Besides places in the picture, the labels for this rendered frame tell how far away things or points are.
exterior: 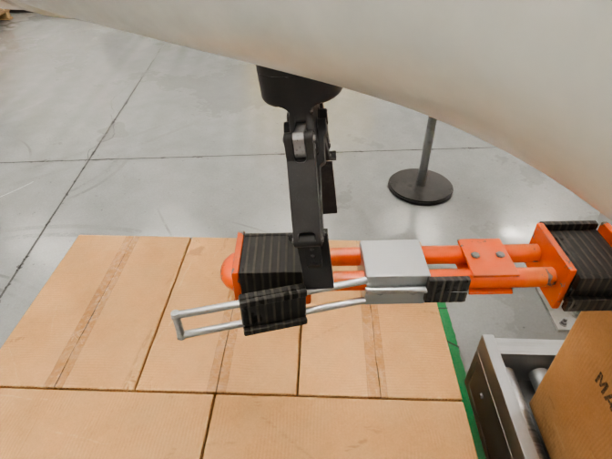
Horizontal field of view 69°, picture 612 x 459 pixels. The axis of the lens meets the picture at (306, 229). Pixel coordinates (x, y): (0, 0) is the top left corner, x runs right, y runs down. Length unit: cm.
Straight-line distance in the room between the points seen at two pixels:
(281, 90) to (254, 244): 19
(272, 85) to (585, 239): 40
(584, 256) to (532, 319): 167
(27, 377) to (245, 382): 55
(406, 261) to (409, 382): 72
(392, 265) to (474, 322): 164
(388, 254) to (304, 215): 16
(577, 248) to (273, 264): 34
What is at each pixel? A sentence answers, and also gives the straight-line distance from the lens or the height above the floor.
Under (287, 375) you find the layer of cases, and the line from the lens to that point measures 118.
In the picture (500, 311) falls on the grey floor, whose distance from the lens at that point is 222.
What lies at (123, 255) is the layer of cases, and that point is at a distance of 160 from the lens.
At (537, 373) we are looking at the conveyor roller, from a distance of 132.
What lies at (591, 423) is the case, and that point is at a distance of 103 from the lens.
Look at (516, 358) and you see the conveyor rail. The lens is 128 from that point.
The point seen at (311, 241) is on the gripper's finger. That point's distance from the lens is 38.
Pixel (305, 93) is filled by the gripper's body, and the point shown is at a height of 139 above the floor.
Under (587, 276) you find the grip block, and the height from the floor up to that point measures 121.
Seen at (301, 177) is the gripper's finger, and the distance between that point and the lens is 38.
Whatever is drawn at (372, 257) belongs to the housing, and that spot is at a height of 119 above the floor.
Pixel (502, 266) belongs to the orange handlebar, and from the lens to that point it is 53.
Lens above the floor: 152
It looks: 38 degrees down
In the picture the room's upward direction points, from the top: straight up
